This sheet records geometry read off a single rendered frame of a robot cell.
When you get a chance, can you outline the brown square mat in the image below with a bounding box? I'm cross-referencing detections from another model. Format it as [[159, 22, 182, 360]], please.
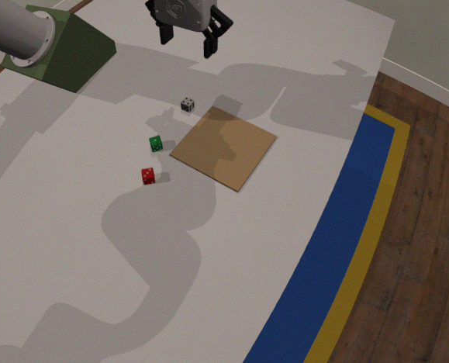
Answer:
[[169, 106, 277, 192]]

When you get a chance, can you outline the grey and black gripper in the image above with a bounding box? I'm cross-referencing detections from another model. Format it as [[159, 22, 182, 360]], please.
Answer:
[[145, 0, 233, 59]]

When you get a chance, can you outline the red die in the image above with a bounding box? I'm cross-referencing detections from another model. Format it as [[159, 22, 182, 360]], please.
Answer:
[[141, 168, 155, 185]]

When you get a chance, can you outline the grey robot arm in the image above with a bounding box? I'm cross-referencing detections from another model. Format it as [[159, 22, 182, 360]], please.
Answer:
[[0, 0, 55, 68]]

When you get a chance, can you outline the green die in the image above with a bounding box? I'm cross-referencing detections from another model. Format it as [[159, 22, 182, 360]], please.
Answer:
[[149, 136, 163, 152]]

